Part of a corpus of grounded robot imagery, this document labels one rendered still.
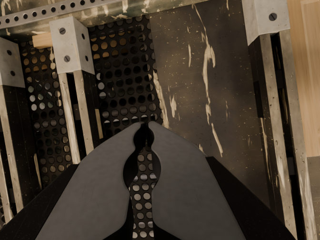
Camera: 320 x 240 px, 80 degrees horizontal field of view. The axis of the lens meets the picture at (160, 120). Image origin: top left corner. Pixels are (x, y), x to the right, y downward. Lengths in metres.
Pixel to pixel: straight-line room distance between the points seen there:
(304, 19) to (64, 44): 0.55
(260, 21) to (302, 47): 0.13
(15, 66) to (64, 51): 0.18
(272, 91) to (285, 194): 0.22
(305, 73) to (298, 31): 0.10
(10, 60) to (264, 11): 0.62
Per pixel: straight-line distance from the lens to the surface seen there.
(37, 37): 0.65
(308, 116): 0.56
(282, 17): 0.50
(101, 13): 0.55
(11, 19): 0.66
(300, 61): 0.56
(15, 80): 0.65
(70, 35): 0.53
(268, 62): 0.47
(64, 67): 0.52
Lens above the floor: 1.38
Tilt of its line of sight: 33 degrees down
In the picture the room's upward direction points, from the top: 176 degrees clockwise
